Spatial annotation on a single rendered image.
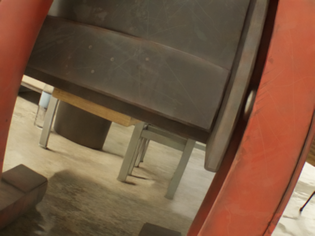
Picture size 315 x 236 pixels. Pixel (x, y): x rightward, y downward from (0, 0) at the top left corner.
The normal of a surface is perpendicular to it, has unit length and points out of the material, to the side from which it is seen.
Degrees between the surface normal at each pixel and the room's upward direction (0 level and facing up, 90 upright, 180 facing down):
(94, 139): 93
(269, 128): 90
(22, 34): 90
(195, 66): 90
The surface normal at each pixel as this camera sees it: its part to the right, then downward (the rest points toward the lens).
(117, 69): -0.08, 0.06
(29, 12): 0.55, 0.27
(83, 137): 0.30, 0.25
